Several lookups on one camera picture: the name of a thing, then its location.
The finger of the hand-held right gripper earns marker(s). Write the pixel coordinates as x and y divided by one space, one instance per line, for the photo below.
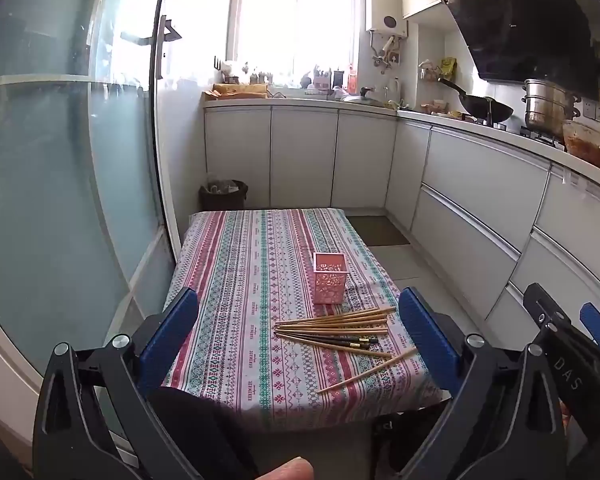
537 302
599 325

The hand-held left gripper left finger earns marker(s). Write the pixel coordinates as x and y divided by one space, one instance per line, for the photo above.
172 330

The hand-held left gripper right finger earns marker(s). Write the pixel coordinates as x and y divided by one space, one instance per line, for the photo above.
427 340

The wooden chopsticks pair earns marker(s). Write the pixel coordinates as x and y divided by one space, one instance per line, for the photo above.
370 370

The black chopstick gold band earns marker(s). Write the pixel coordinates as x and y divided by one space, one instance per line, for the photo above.
362 341
355 346

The pile of wooden chopsticks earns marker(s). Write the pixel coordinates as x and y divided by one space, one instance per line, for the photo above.
340 321

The pink perforated utensil holder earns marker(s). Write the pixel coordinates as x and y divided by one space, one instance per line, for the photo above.
330 285

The person's left hand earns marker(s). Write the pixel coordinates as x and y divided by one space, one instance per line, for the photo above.
287 470

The striped patterned tablecloth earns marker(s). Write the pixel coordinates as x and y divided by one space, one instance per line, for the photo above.
240 310

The white base cabinet with drawers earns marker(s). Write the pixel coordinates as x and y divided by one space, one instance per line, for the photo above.
480 210

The brown floor mat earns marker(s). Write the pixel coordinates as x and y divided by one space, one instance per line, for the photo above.
377 230

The black trash bin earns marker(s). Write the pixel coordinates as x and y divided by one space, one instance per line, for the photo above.
225 197

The glass bowl red food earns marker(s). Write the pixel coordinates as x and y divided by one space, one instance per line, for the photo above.
585 147

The frosted glass sliding door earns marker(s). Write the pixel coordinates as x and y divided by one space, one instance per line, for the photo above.
55 185

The steel steamer pot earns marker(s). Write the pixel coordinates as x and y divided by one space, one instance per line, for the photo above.
547 105

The black wok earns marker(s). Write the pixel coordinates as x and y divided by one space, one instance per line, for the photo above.
485 107

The white base cabinet with doors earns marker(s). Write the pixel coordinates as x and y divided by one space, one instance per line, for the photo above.
300 155

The yellow packet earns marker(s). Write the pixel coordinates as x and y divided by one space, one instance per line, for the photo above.
448 67

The steel pot lid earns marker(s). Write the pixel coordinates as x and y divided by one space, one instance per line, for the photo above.
365 96

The white kitchen countertop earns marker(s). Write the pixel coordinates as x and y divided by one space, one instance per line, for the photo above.
305 102

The row of small windowsill items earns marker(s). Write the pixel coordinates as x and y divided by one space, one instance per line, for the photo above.
260 77

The red bottle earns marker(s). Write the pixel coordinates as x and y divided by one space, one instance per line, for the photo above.
352 80

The black range hood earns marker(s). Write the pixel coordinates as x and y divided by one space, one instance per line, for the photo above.
530 30

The pink container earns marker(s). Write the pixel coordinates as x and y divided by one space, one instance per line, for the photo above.
322 81

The water heater pipes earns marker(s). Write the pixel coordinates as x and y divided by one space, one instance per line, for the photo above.
386 52

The white gas water heater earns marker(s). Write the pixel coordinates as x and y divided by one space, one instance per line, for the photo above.
385 10

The bright kitchen window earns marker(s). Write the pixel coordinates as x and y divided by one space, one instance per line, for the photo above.
290 20

